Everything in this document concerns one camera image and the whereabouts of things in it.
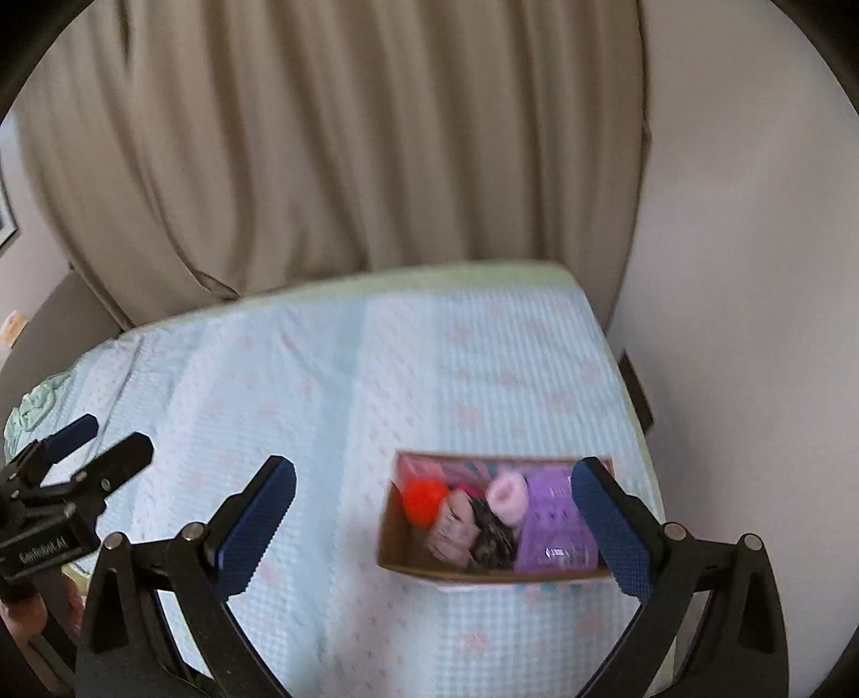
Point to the beige curtain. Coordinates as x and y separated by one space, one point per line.
188 154

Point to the green cloth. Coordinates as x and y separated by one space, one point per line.
32 409

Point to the grey armchair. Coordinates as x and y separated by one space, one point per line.
70 322

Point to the purple foil packet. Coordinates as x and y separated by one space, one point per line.
554 537

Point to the orange pompom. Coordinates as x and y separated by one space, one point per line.
421 500

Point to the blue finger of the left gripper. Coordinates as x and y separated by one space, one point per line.
109 471
57 446

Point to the framed wall picture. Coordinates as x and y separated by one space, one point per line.
8 226

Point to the black patterned scrunchie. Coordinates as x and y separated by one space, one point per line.
495 548

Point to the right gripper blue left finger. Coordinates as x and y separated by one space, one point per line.
127 647

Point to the green mattress sheet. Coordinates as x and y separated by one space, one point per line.
465 275

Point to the pink cardboard box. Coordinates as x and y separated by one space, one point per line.
403 548

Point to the person's left hand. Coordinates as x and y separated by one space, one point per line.
27 619

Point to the pink knotted cloth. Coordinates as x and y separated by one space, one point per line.
455 532

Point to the light blue checkered bedspread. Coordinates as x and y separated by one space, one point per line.
340 388

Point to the orange object on chair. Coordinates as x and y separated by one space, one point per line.
12 328

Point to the dark bed frame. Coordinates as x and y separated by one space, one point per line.
635 390

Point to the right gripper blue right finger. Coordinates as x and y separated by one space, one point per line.
739 647

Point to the magenta pouch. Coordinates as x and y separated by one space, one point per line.
473 484

